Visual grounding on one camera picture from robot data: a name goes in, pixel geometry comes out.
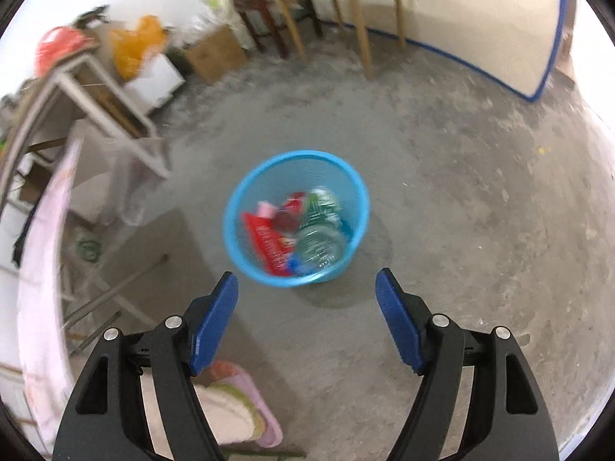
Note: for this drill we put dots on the white mattress with blue edge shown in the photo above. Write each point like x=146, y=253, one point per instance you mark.
x=480, y=19

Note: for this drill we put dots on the white shelf table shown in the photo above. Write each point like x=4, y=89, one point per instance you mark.
x=84, y=60

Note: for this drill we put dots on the blue plastic basket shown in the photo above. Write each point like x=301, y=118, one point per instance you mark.
x=269, y=173

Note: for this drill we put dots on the white storage box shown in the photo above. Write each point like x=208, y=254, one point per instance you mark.
x=156, y=81

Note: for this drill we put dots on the yellow plastic bag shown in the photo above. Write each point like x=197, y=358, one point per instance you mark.
x=134, y=48

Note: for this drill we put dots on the red snack bag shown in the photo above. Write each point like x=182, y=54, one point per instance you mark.
x=266, y=245

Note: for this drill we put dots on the white plastic bag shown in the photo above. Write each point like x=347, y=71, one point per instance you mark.
x=218, y=5

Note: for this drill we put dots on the pink slipper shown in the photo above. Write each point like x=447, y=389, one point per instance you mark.
x=269, y=422

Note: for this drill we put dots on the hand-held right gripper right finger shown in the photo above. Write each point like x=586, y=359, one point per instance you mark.
x=401, y=321

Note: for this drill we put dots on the pink packet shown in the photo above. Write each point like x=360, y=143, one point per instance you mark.
x=265, y=210

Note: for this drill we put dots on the green tape roll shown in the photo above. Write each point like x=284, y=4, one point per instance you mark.
x=90, y=249

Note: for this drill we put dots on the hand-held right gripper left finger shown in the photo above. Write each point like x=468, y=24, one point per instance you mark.
x=214, y=326

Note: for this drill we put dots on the brown cardboard box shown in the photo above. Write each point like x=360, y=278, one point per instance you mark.
x=216, y=55

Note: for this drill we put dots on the red plastic bag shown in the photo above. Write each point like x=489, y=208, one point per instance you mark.
x=57, y=48

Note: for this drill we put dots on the red can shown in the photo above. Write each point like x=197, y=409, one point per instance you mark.
x=288, y=221

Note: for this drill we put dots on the green label plastic bottle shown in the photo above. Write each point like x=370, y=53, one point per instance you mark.
x=319, y=245

